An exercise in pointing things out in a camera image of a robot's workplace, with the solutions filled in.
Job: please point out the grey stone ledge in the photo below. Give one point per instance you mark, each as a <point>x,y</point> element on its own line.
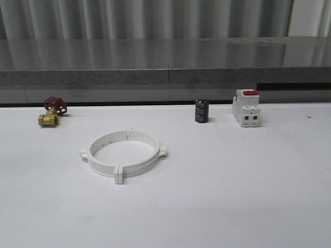
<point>227,62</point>

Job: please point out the white half clamp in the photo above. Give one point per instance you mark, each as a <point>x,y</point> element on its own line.
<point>103,168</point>
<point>124,170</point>

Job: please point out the brass valve red handwheel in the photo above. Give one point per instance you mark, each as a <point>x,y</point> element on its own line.
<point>55,107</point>

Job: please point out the black cylindrical capacitor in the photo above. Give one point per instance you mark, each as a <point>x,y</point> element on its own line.
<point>201,112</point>

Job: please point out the white circuit breaker red switch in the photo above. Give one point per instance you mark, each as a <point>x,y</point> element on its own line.
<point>245,107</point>

